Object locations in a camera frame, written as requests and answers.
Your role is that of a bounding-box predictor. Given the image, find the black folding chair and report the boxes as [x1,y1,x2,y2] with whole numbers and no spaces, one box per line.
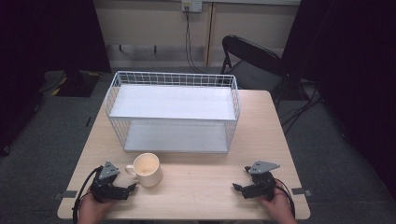
[219,35,290,95]

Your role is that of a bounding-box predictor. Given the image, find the dark curtain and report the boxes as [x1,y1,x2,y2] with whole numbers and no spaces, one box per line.
[0,0,112,157]
[281,0,396,200]

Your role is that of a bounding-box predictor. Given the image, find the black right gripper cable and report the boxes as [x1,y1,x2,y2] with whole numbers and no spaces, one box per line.
[274,177,296,218]

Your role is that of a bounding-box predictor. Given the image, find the person's left hand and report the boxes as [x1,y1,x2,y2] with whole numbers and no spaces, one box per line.
[76,191,119,224]

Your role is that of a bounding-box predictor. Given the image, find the black floor cables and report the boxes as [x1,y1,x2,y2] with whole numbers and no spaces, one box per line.
[278,81,325,135]

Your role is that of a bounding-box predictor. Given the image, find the white wall socket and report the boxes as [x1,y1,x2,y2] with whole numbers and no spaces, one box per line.
[181,0,204,14]

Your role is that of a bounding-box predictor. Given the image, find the black wall socket cable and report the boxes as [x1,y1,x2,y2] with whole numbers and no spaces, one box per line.
[184,6,209,75]

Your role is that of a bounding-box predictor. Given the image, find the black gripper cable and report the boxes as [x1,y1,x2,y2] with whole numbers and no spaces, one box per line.
[274,177,296,218]
[71,165,104,224]

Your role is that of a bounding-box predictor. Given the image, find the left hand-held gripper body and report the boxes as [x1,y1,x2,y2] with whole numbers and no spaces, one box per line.
[90,160,131,203]

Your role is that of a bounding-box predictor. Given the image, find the black tape strip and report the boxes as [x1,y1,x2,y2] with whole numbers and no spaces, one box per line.
[52,189,78,201]
[290,187,314,198]

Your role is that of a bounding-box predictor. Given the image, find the cream ceramic mug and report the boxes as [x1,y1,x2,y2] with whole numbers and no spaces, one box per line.
[124,152,163,189]

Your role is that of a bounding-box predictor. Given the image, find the white wire shelf rack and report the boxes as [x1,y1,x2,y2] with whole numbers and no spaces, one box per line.
[104,70,242,154]

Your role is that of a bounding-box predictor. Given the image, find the person's right hand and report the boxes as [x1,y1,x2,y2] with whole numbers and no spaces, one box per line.
[259,180,299,224]

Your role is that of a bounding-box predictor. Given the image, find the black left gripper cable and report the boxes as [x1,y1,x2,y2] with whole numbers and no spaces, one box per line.
[71,165,104,224]

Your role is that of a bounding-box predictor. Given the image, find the black yellow floor stand base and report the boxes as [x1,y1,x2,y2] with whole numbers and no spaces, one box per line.
[40,69,103,98]

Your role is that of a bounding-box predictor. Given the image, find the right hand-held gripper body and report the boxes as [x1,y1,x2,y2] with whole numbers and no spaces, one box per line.
[242,160,281,202]

